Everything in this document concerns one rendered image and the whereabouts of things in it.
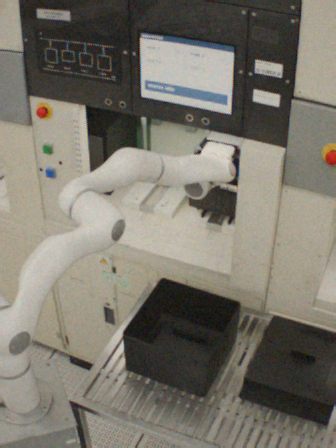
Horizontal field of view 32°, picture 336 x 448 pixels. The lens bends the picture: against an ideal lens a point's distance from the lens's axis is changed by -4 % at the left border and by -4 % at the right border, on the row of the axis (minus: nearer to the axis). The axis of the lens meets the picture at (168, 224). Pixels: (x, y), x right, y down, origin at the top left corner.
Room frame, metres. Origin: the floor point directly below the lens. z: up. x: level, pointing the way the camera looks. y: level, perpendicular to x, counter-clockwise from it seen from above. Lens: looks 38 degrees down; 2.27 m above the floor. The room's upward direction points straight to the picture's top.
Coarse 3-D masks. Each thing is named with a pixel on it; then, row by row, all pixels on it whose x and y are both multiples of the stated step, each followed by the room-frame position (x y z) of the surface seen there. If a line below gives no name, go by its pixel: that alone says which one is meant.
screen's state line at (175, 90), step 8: (144, 88) 1.63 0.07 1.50; (152, 88) 1.62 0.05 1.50; (160, 88) 1.61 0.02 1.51; (168, 88) 1.60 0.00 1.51; (176, 88) 1.59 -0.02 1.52; (184, 88) 1.58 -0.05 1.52; (192, 88) 1.57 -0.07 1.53; (184, 96) 1.58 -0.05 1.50; (192, 96) 1.57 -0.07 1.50; (200, 96) 1.56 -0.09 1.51; (208, 96) 1.55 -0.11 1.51; (216, 96) 1.54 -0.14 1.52; (224, 96) 1.53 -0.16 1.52; (224, 104) 1.53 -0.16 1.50
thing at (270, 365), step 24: (264, 336) 1.23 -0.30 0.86; (288, 336) 1.23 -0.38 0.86; (312, 336) 1.22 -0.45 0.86; (264, 360) 1.13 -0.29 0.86; (288, 360) 1.13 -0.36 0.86; (312, 360) 1.12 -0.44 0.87; (264, 384) 1.04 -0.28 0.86; (288, 384) 1.04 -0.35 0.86; (312, 384) 1.03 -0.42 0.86; (288, 408) 1.00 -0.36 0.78; (312, 408) 0.97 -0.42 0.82
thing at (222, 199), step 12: (216, 132) 1.85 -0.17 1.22; (228, 144) 1.81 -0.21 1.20; (216, 192) 1.75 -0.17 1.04; (228, 192) 1.73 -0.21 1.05; (192, 204) 1.79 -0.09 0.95; (204, 204) 1.77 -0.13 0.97; (216, 204) 1.75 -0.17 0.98; (228, 204) 1.74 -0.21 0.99; (204, 216) 1.79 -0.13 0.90; (228, 216) 1.74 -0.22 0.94
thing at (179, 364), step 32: (160, 288) 1.41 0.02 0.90; (192, 288) 1.38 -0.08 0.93; (160, 320) 1.39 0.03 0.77; (192, 320) 1.38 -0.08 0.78; (224, 320) 1.33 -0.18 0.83; (128, 352) 1.17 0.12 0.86; (160, 352) 1.13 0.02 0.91; (192, 352) 1.25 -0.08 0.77; (224, 352) 1.20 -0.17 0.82; (192, 384) 1.08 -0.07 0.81
